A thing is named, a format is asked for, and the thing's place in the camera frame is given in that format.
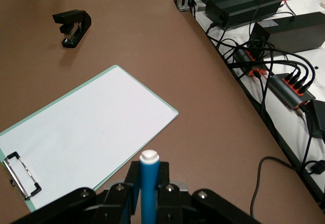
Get black looped table cable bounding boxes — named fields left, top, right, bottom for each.
left=250, top=156, right=325, bottom=218

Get black stapler red tip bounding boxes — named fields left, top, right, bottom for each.
left=52, top=9, right=92, bottom=49

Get grey hub orange ports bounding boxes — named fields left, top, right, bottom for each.
left=269, top=73, right=316, bottom=110

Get black power adapter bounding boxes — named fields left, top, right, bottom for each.
left=303, top=99, right=325, bottom=139

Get black cable bundle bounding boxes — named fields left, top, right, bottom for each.
left=205, top=15, right=320, bottom=164

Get dark grey rectangular box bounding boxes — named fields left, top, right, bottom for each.
left=250, top=12, right=325, bottom=54

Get black hub orange ports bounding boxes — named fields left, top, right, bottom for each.
left=232, top=46, right=258, bottom=69

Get black finned power supply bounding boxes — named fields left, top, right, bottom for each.
left=204, top=0, right=283, bottom=30

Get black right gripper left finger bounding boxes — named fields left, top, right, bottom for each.
left=15, top=161, right=141, bottom=224

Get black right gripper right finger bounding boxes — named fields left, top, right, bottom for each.
left=155, top=162, right=259, bottom=224

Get blue marker white cap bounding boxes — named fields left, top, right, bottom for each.
left=139, top=149, right=160, bottom=224

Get white paper sheet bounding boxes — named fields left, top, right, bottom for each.
left=0, top=68, right=177, bottom=211

